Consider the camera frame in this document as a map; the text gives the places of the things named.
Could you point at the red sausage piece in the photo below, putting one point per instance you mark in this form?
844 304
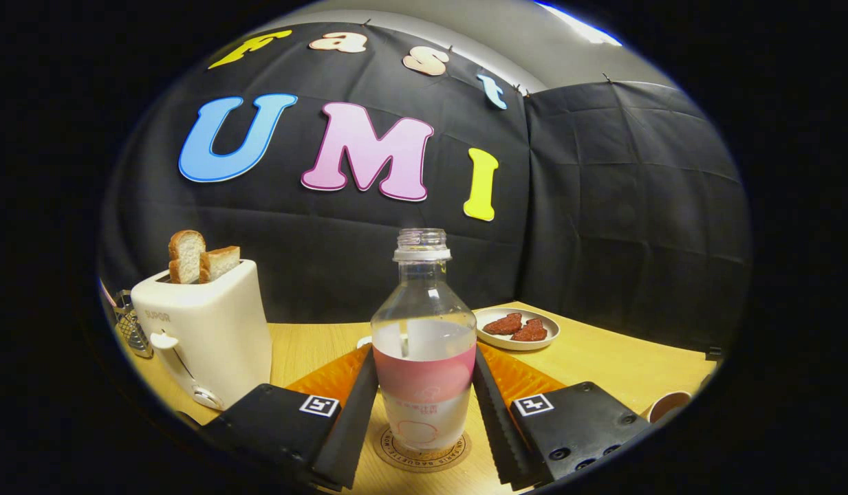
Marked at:
531 332
504 323

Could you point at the white divided grain dish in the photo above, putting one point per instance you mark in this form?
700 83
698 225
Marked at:
364 341

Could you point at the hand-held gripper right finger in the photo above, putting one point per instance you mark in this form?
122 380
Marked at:
506 433

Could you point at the round cork coaster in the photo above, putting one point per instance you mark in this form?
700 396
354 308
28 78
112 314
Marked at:
389 454

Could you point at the black backdrop cloth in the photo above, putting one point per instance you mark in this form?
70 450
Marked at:
602 206

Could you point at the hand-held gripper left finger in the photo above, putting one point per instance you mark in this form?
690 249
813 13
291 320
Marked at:
344 433

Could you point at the wooden table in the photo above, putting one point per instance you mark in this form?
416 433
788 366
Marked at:
602 364

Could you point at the toast bread slice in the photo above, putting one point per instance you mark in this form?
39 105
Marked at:
219 263
186 256

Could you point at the glass jar with mesh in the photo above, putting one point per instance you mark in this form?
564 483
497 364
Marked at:
135 330

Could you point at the round white plate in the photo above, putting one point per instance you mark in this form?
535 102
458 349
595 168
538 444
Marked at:
489 340

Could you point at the clear juice bottle pink label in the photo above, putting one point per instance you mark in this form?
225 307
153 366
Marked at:
424 378

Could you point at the white toaster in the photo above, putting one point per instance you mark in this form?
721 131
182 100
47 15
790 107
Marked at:
217 330

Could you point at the pink striped straw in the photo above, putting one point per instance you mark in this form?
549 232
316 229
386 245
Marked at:
108 292

